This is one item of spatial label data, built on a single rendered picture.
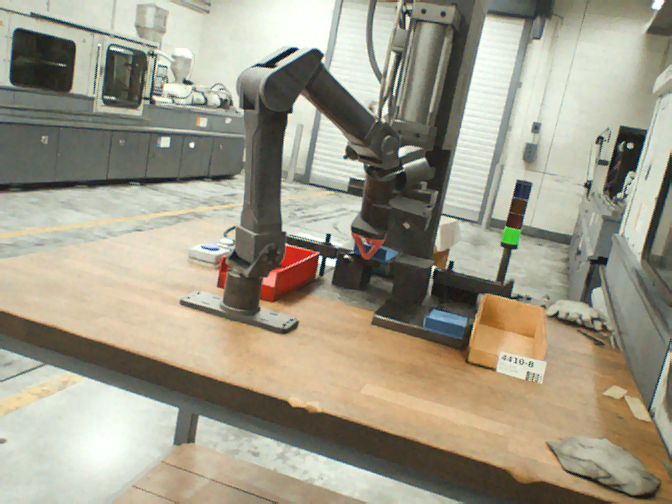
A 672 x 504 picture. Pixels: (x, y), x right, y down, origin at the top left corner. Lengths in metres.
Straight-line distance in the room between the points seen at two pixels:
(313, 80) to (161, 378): 0.51
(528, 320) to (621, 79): 9.39
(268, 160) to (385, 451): 0.49
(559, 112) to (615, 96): 0.80
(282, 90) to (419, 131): 0.42
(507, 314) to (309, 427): 0.61
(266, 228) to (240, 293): 0.12
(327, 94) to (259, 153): 0.15
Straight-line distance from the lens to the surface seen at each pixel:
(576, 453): 0.88
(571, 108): 10.58
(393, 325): 1.19
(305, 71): 1.04
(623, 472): 0.88
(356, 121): 1.13
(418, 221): 1.22
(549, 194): 10.57
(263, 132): 1.03
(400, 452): 0.83
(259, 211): 1.05
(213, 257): 1.39
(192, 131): 8.95
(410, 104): 1.37
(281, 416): 0.86
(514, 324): 1.35
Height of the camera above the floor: 1.26
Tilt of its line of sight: 12 degrees down
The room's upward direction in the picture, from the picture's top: 11 degrees clockwise
